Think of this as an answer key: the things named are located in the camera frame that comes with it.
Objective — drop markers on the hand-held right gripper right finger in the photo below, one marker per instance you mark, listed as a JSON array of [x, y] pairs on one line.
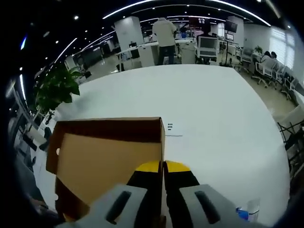
[[185, 190]]

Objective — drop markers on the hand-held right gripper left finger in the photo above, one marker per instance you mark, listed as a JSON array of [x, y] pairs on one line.
[[142, 185]]

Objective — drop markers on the brown cardboard shoe box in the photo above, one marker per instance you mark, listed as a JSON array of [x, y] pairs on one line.
[[99, 161]]

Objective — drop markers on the white office chair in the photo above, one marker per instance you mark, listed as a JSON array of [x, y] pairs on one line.
[[207, 46]]

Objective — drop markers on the black wall television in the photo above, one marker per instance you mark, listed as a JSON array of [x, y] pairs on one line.
[[231, 26]]

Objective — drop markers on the white spray bottle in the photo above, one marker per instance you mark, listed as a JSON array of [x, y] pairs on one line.
[[254, 209]]

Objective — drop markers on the long curved ceiling light strip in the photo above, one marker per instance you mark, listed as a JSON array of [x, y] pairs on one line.
[[249, 13]]

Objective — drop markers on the green potted plant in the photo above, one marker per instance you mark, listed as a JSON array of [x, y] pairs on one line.
[[57, 88]]

